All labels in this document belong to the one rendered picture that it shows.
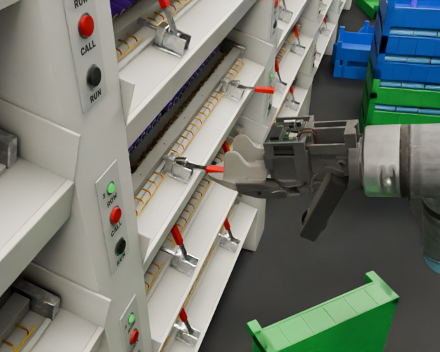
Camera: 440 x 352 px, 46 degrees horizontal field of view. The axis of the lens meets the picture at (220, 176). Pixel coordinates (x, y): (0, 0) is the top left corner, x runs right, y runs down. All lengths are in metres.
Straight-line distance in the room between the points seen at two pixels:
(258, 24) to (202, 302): 0.58
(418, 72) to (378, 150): 1.02
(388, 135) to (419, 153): 0.04
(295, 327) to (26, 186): 0.68
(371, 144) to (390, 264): 0.85
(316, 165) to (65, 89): 0.36
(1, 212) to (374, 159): 0.41
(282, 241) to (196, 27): 0.85
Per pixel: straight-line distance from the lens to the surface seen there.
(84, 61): 0.44
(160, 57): 0.65
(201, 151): 0.82
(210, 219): 0.98
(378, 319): 1.12
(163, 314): 0.83
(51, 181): 0.45
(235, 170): 0.70
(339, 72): 2.38
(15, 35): 0.41
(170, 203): 0.72
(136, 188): 0.69
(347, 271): 1.41
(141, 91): 0.58
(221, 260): 1.17
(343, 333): 1.07
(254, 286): 1.34
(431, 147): 0.63
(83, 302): 0.57
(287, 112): 1.73
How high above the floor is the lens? 0.99
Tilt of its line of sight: 36 degrees down
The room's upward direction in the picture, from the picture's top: straight up
